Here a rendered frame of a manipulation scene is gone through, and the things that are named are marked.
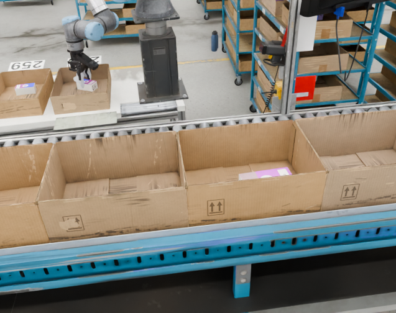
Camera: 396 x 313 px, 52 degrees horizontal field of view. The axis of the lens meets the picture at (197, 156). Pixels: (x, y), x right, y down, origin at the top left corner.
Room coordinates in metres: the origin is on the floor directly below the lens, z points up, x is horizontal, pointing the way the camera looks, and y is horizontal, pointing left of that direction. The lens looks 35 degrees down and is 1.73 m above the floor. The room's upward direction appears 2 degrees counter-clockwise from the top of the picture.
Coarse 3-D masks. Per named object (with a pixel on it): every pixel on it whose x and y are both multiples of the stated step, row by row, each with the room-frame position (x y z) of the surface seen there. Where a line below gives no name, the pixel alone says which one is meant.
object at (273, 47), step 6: (264, 42) 1.82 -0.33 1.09; (270, 42) 1.80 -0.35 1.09; (276, 42) 1.80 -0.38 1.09; (264, 48) 1.77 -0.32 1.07; (270, 48) 1.77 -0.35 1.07; (276, 48) 1.77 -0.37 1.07; (282, 48) 1.78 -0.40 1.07; (264, 54) 1.77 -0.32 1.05; (270, 54) 1.78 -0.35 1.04; (276, 54) 1.78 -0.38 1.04; (282, 54) 1.78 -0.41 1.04; (270, 60) 1.80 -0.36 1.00; (276, 60) 1.79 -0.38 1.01
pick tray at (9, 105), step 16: (0, 80) 2.14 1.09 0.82; (16, 80) 2.18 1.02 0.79; (32, 80) 2.19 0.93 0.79; (48, 80) 2.10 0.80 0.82; (0, 96) 2.05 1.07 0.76; (16, 96) 2.04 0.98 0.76; (32, 96) 2.03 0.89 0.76; (48, 96) 2.02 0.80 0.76; (0, 112) 1.81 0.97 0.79; (16, 112) 1.82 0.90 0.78; (32, 112) 1.82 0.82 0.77
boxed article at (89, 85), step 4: (84, 80) 2.13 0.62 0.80; (88, 80) 2.12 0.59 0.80; (92, 80) 2.12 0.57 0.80; (76, 84) 2.10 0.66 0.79; (88, 84) 2.07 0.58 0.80; (92, 84) 2.07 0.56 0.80; (96, 84) 2.11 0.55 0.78; (80, 88) 2.10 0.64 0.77; (84, 88) 2.09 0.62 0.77; (88, 88) 2.07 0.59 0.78; (92, 88) 2.07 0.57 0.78; (96, 88) 2.10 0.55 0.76
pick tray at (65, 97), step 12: (60, 72) 2.20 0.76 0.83; (72, 72) 2.21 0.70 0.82; (96, 72) 2.23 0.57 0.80; (108, 72) 2.11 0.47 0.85; (60, 84) 2.12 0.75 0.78; (72, 84) 2.17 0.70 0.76; (108, 84) 1.99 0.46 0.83; (60, 96) 1.83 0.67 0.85; (72, 96) 1.84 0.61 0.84; (84, 96) 1.85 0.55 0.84; (96, 96) 1.86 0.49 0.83; (108, 96) 1.89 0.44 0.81; (60, 108) 1.83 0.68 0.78; (72, 108) 1.84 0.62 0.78; (84, 108) 1.85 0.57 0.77; (96, 108) 1.86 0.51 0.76; (108, 108) 1.86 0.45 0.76
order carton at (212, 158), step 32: (224, 128) 1.14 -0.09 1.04; (256, 128) 1.15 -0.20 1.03; (288, 128) 1.16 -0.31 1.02; (192, 160) 1.13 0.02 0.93; (224, 160) 1.14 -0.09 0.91; (256, 160) 1.15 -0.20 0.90; (288, 160) 1.15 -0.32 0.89; (320, 160) 0.93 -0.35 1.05; (192, 192) 0.84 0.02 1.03; (224, 192) 0.85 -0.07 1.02; (256, 192) 0.86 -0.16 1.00; (288, 192) 0.87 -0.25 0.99; (320, 192) 0.88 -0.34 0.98; (192, 224) 0.84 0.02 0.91
